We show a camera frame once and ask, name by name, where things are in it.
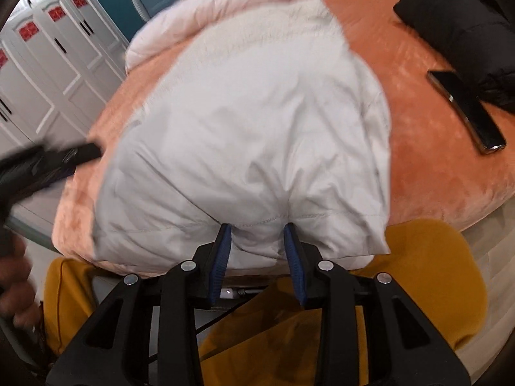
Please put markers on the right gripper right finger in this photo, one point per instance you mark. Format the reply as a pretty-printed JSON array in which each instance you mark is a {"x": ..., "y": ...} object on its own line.
[{"x": 303, "y": 259}]

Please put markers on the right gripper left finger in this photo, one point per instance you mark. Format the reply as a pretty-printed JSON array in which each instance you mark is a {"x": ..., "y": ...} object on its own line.
[{"x": 211, "y": 262}]

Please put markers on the white quilted jacket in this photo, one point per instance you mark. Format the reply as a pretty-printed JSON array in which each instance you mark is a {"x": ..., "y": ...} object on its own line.
[{"x": 267, "y": 118}]

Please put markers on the person's left hand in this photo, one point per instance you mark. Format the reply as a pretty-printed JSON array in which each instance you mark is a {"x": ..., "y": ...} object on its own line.
[{"x": 18, "y": 298}]

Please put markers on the yellow cushion seat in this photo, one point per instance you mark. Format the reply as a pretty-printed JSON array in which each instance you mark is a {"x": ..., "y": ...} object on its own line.
[{"x": 271, "y": 340}]

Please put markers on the white wardrobe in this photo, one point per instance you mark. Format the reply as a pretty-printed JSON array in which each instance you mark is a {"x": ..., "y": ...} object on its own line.
[{"x": 61, "y": 62}]

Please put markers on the orange bed blanket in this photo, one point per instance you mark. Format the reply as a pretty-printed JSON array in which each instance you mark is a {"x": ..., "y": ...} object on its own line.
[{"x": 436, "y": 170}]

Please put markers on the black smartphone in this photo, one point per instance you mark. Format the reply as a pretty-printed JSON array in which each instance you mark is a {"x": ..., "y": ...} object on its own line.
[{"x": 483, "y": 129}]

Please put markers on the black jacket on bed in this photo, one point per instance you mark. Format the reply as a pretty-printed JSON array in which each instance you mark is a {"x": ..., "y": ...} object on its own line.
[{"x": 476, "y": 37}]

